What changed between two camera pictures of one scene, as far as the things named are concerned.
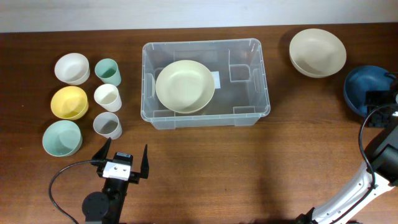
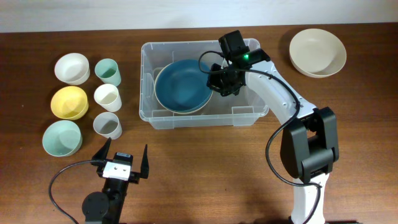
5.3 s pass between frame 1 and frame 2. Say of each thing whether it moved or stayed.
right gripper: moved
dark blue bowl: moved
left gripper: stayed
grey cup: stayed
